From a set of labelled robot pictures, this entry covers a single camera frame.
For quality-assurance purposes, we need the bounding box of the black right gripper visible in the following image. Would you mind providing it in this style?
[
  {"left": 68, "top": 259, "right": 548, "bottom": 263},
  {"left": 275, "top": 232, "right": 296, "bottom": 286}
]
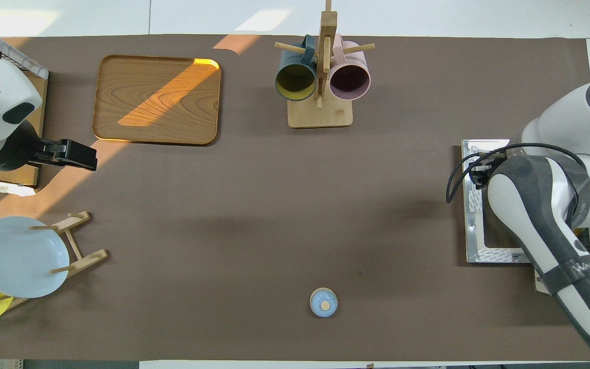
[{"left": 470, "top": 154, "right": 507, "bottom": 186}]

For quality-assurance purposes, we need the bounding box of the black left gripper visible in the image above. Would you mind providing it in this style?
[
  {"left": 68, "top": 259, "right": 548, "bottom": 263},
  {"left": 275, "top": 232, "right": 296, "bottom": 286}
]
[{"left": 0, "top": 120, "right": 98, "bottom": 172}]

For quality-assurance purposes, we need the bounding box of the wooden serving tray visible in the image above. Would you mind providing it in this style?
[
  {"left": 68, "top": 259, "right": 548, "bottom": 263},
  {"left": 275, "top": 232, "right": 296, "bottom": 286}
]
[{"left": 92, "top": 54, "right": 222, "bottom": 147}]

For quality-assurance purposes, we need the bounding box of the wooden plate rack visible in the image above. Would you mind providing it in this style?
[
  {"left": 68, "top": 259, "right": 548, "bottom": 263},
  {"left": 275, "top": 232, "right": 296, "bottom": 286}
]
[{"left": 0, "top": 210, "right": 109, "bottom": 312}]

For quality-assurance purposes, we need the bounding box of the light blue plate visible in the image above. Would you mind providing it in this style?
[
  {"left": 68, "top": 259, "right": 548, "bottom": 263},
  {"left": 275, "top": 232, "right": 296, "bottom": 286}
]
[{"left": 0, "top": 215, "right": 70, "bottom": 299}]

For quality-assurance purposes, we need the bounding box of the pink mug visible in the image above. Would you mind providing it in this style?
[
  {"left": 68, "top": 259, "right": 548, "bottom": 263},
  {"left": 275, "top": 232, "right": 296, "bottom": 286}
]
[{"left": 328, "top": 34, "right": 372, "bottom": 101}]

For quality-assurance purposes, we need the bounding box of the wooden mug rack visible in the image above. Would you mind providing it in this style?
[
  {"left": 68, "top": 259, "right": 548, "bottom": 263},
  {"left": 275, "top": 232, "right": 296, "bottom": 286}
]
[{"left": 273, "top": 0, "right": 376, "bottom": 129}]

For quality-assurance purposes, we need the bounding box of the dark teal mug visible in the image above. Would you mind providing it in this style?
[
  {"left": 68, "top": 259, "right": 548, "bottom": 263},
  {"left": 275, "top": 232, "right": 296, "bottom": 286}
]
[{"left": 275, "top": 35, "right": 319, "bottom": 102}]

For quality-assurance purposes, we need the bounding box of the brown table mat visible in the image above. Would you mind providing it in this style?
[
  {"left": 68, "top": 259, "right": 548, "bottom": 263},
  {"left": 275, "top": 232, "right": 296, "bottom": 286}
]
[{"left": 0, "top": 33, "right": 590, "bottom": 362}]

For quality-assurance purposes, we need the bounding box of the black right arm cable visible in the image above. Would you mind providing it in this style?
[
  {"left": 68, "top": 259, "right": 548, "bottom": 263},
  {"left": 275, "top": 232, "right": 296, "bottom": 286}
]
[{"left": 446, "top": 142, "right": 580, "bottom": 206}]

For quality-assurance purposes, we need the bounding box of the wire basket with checked liner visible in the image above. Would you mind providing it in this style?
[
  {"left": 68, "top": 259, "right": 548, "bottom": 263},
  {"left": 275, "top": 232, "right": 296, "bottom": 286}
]
[{"left": 0, "top": 20, "right": 50, "bottom": 196}]

